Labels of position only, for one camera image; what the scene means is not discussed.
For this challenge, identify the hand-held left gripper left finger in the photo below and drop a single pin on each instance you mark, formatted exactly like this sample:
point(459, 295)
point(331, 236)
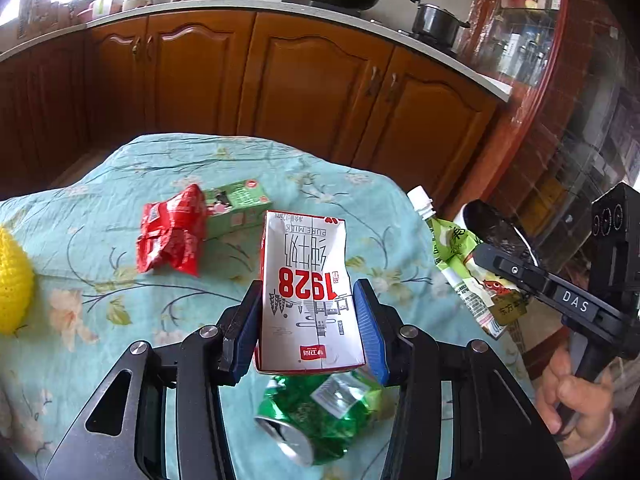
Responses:
point(247, 330)

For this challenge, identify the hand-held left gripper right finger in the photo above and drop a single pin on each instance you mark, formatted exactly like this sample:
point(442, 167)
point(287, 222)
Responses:
point(372, 330)

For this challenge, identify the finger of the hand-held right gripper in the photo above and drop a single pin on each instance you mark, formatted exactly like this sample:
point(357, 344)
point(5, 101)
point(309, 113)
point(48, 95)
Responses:
point(505, 265)

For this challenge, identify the white bin with black bag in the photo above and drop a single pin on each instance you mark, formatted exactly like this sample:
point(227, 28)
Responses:
point(492, 225)

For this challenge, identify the green spouted drink pouch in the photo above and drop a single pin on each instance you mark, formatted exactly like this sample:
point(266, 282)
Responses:
point(452, 250)

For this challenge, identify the red and white milk carton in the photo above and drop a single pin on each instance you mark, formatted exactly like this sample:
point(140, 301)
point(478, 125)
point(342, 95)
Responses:
point(305, 300)

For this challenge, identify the person's right forearm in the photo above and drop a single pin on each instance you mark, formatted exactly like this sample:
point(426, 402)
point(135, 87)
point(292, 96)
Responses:
point(595, 450)

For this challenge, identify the person's right hand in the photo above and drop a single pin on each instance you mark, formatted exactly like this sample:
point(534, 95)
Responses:
point(575, 395)

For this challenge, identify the crushed green can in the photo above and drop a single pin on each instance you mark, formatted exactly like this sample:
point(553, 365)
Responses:
point(300, 405)

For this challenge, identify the crumpled red snack bag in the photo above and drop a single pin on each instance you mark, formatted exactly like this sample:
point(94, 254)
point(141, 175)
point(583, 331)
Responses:
point(170, 230)

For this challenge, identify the small green drink carton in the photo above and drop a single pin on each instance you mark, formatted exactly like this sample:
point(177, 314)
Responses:
point(240, 200)

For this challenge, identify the red framed glass door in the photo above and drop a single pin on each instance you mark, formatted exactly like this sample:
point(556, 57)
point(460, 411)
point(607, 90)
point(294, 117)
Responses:
point(575, 125)

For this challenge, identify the yellow foam fruit net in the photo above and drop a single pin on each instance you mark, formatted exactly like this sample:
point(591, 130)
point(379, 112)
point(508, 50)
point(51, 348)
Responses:
point(12, 290)

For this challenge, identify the glass display shelf cabinet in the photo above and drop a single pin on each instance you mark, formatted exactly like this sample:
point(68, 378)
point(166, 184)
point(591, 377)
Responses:
point(520, 20)

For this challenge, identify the dark cooking pot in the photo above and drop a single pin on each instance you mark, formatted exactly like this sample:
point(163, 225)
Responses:
point(435, 25)

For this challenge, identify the wooden lower kitchen cabinets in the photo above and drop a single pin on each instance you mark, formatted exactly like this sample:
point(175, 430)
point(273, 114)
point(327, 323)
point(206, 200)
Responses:
point(300, 85)

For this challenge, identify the light kitchen countertop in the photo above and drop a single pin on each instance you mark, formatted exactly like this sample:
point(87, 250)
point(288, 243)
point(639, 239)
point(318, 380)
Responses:
point(200, 5)

